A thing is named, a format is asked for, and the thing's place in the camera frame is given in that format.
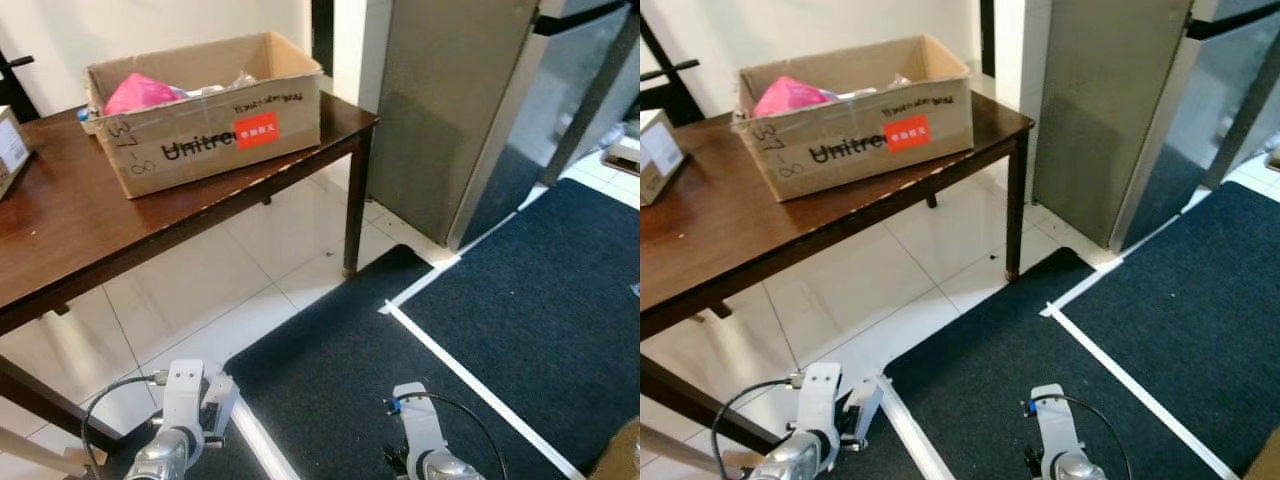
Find grey metal cabinet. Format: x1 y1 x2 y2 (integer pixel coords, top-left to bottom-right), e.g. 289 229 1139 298
365 0 542 248
1030 0 1197 251

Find brown cardboard piece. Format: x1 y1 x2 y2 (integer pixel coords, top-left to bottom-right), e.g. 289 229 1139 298
588 418 641 480
1243 424 1280 480

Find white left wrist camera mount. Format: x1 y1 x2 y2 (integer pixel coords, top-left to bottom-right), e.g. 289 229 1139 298
799 362 887 453
159 360 242 451

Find large open cardboard box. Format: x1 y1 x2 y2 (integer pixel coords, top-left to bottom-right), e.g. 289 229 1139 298
734 34 977 204
81 30 325 200

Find white floor tape strip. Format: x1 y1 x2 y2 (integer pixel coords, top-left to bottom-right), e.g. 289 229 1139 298
378 205 589 480
1038 205 1243 480

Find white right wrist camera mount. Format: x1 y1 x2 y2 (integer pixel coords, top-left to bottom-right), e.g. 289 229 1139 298
388 382 453 473
1024 384 1087 473

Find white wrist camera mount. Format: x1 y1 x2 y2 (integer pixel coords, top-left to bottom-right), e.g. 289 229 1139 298
799 362 887 453
159 360 242 451
388 382 453 473
1024 384 1087 473

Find closed cardboard box white labels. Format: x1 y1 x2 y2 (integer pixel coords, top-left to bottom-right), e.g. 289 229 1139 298
640 109 687 207
0 104 32 200

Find glass door grey frame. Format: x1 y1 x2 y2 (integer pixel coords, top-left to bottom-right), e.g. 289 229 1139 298
447 0 641 251
1108 0 1280 253

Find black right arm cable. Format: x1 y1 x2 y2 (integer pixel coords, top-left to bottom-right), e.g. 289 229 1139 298
388 392 512 480
1024 394 1137 480

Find black stand pole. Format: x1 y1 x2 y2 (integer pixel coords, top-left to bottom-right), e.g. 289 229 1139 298
0 50 42 127
640 14 702 128

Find dark blue carpet mat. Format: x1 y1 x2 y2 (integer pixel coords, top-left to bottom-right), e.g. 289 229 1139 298
100 244 563 480
845 246 1217 480
1058 180 1280 477
399 177 641 473

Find black door handle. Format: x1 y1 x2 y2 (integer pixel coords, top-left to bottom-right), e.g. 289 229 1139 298
533 0 641 38
1184 0 1280 42

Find dark brown wooden table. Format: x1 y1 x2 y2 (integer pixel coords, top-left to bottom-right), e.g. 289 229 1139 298
640 90 1037 453
0 90 382 453

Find pink plastic bag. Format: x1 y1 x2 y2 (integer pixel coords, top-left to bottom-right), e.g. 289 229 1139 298
102 72 190 117
751 75 837 120

